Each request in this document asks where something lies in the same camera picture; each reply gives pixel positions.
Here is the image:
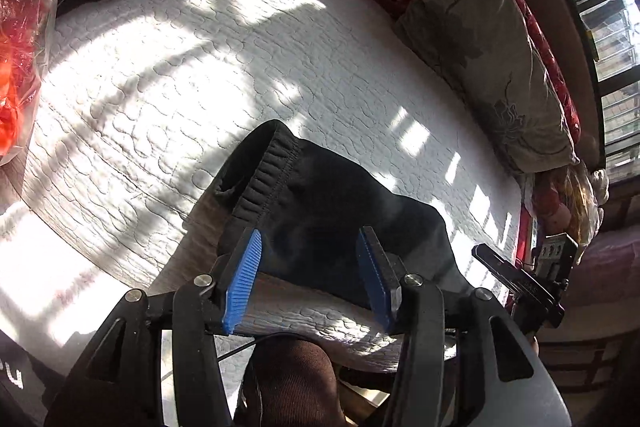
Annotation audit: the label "brown sleeved arm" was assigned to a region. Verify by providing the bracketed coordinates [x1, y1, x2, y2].
[245, 339, 346, 427]

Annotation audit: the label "thin black cable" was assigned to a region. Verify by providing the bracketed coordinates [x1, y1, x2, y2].
[217, 332, 301, 363]

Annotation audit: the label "plastic bag with orange contents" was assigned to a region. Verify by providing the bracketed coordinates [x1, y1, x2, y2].
[0, 0, 63, 165]

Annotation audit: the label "white quilted bed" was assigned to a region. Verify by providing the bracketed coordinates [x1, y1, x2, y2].
[0, 0, 523, 368]

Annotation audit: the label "grey floral pillow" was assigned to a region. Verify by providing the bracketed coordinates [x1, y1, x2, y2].
[392, 0, 581, 175]

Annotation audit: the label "red cloth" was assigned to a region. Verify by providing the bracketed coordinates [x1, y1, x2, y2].
[517, 202, 537, 270]

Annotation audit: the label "black pants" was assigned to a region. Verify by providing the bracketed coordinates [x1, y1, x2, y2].
[216, 119, 476, 313]

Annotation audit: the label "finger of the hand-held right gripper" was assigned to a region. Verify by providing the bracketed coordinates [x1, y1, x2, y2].
[471, 243, 532, 294]

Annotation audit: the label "window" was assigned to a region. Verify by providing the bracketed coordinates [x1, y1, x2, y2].
[515, 0, 640, 168]

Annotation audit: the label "plastic bag with stuffed toys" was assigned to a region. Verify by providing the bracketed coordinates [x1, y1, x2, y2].
[530, 157, 611, 258]

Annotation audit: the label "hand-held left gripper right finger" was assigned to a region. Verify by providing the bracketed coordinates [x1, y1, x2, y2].
[356, 227, 538, 427]

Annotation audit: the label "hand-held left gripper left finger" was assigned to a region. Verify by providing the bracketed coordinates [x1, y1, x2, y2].
[45, 229, 263, 427]

